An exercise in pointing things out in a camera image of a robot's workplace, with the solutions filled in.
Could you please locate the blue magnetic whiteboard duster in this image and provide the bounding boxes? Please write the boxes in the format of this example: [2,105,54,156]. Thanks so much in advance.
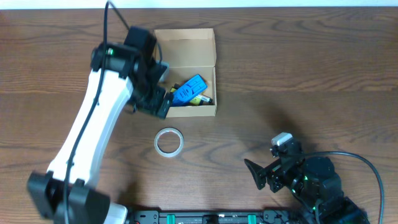
[170,74,208,106]

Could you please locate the yellow highlighter pen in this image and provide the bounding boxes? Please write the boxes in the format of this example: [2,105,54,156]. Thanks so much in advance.
[185,95,213,106]

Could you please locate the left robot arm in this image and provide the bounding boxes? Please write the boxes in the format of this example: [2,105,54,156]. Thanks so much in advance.
[27,27,172,223]

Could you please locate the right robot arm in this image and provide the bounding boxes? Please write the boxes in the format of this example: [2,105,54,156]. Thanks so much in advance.
[244,138,369,223]

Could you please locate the large clear tape roll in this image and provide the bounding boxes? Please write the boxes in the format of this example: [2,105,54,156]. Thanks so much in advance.
[154,128,184,158]

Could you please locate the brown cardboard box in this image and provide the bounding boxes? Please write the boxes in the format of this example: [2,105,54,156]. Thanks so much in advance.
[154,28,217,118]

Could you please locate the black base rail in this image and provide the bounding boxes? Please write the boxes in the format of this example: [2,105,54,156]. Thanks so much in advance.
[124,210,299,224]

